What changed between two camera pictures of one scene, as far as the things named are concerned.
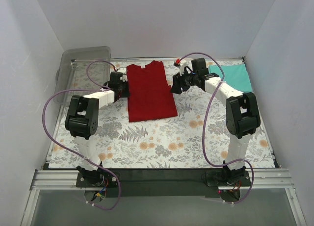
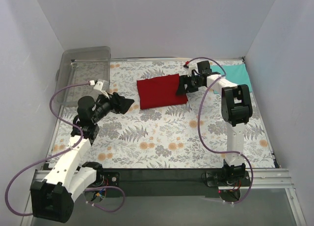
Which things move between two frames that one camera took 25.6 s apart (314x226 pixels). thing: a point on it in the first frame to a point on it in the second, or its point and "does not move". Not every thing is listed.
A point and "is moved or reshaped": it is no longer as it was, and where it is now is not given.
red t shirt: x=149 y=96 is moved or reshaped
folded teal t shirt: x=235 y=75 does not move
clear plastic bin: x=81 y=71 does not move
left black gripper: x=124 y=90 to x=114 y=102
